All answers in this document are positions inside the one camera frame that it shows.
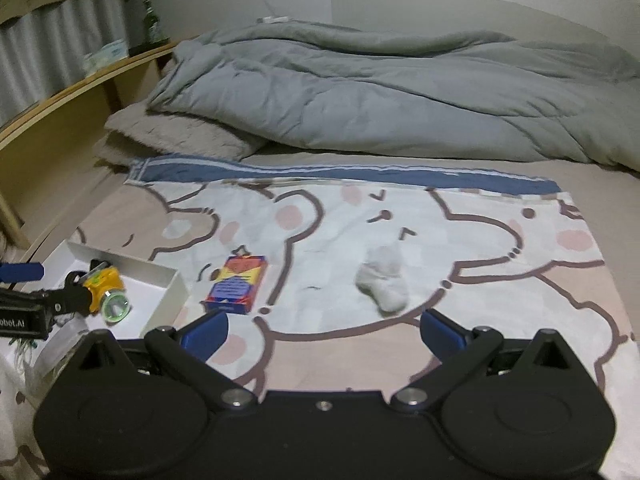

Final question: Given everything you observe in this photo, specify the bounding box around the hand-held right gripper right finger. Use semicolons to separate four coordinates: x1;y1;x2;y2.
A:
390;308;576;414

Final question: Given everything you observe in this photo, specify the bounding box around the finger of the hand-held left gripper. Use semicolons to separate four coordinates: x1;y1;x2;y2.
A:
0;261;45;282
47;270;96;317

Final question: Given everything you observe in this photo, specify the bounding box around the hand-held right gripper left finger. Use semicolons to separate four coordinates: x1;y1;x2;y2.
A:
75;308;261;414

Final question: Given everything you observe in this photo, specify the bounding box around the yellow headlamp flashlight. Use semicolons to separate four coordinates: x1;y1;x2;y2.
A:
67;259;131;323

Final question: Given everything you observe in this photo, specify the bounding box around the white cardboard box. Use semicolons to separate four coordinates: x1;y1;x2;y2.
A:
22;240;191;341

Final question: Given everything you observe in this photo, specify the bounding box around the clear plastic bag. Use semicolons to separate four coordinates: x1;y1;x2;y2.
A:
22;317;93;386

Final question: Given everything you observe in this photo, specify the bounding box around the colourful card box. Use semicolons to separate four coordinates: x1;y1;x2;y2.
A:
201;245;268;315

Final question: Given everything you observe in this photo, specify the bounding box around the plain white sock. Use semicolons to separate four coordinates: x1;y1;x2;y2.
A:
354;246;408;313

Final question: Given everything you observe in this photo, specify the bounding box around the bear printed blanket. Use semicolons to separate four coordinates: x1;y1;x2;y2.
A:
0;154;636;480

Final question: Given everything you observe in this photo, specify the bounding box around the wooden headboard shelf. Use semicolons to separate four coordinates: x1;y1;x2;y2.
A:
0;40;178;261

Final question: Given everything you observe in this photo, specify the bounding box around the beige fluffy blanket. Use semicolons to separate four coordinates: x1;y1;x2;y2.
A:
95;102;268;166

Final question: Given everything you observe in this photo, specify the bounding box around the bed with beige sheet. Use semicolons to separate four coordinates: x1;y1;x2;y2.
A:
20;0;640;341

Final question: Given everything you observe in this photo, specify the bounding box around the grey curtain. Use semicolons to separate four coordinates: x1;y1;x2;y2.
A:
0;0;146;126

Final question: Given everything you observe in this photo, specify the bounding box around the tissue pack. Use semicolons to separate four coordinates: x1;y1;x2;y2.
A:
82;39;128;73

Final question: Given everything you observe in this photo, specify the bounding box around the grey duvet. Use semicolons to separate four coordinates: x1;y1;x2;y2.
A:
147;19;640;173

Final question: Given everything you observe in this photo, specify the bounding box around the green glass bottle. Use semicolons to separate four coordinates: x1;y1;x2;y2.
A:
141;0;162;43

